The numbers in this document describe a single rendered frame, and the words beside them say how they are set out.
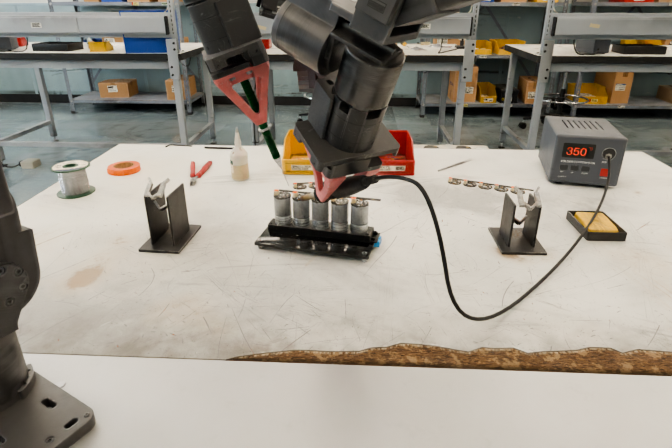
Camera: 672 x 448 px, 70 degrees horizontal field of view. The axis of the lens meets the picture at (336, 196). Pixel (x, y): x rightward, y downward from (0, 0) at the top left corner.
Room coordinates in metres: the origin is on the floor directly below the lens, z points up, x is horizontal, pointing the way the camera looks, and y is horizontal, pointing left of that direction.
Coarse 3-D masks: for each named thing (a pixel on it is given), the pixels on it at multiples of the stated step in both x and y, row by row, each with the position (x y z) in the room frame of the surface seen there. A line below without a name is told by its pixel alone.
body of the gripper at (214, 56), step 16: (208, 0) 0.55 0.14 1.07; (192, 16) 0.56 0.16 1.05; (208, 16) 0.55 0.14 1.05; (208, 32) 0.56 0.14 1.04; (224, 32) 0.56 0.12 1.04; (208, 48) 0.56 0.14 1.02; (224, 48) 0.56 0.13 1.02; (240, 48) 0.54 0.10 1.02; (256, 48) 0.54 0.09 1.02; (208, 64) 0.53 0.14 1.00; (224, 64) 0.53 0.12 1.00
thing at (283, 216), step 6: (288, 198) 0.62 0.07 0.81; (276, 204) 0.61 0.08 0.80; (282, 204) 0.61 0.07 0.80; (288, 204) 0.62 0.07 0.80; (276, 210) 0.61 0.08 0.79; (282, 210) 0.61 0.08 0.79; (288, 210) 0.62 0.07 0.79; (276, 216) 0.61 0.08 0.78; (282, 216) 0.61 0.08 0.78; (288, 216) 0.61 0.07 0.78; (276, 222) 0.62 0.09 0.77; (282, 222) 0.61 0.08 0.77; (288, 222) 0.61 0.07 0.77
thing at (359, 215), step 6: (354, 210) 0.59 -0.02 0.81; (360, 210) 0.58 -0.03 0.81; (366, 210) 0.59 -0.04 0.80; (354, 216) 0.59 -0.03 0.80; (360, 216) 0.58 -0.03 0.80; (366, 216) 0.59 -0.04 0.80; (354, 222) 0.59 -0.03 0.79; (360, 222) 0.58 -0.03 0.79; (366, 222) 0.59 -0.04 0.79; (354, 228) 0.59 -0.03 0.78; (360, 228) 0.58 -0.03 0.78; (366, 228) 0.59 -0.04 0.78
